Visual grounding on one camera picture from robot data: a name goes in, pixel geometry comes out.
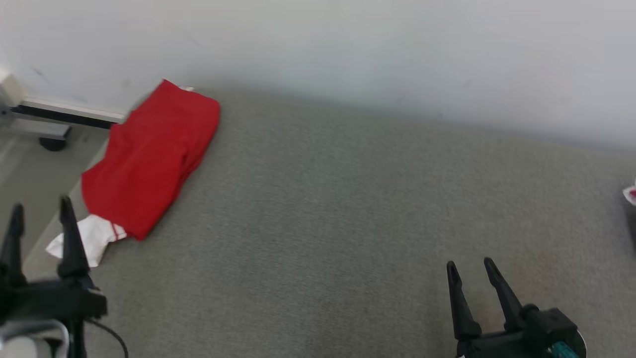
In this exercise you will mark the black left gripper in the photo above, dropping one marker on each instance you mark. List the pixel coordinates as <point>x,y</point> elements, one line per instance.
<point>49,303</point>

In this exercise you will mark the white and black skirting board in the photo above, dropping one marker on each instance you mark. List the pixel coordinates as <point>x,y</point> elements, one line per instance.
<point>69,113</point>

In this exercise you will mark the grey fabric sofa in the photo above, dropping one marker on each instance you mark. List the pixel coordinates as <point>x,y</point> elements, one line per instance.
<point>348,238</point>

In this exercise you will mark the grey stand base with caster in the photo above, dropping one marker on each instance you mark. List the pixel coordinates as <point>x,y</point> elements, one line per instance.
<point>39,132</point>

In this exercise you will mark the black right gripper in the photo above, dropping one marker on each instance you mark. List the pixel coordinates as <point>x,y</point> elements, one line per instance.
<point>497,348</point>

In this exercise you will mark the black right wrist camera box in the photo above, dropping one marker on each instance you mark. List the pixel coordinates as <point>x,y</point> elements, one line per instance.
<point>551,325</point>

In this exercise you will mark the red shorts with white trim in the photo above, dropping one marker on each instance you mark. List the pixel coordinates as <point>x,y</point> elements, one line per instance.
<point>149,159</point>

